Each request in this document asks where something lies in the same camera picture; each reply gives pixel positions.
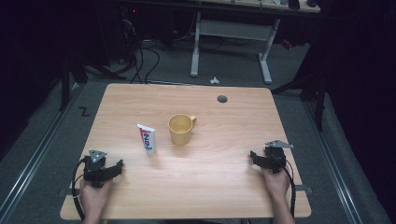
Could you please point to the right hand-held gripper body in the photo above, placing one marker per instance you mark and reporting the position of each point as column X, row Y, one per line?
column 275, row 157

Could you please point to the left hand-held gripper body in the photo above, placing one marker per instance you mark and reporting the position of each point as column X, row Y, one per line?
column 94, row 170

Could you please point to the white toothpaste tube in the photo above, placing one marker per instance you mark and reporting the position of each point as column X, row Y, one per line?
column 148, row 138

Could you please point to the yellow cup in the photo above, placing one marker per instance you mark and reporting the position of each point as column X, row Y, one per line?
column 180, row 133

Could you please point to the person's left hand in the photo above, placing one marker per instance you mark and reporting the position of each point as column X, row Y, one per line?
column 93, row 197

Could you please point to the person's right hand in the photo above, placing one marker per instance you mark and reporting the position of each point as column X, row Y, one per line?
column 276, row 185

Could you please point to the grey tape strip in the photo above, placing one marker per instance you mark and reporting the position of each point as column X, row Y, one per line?
column 306, row 189
column 63, row 192

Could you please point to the black metal stand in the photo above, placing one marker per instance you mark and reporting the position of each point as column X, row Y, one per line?
column 319, row 102
column 64, row 84

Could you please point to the small white floor object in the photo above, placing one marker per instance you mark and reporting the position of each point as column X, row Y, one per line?
column 214, row 81

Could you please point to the small red object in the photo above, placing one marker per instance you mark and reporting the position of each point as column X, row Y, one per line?
column 287, row 44

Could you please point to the light wooden desk top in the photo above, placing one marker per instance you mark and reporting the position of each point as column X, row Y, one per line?
column 267, row 4

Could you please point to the dark object on desk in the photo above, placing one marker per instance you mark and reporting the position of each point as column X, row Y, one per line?
column 312, row 2
column 293, row 3

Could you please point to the metal floor rail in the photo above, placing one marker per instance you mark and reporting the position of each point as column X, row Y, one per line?
column 37, row 155
column 333, row 161

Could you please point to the white metal desk frame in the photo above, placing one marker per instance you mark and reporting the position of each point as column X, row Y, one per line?
column 232, row 29

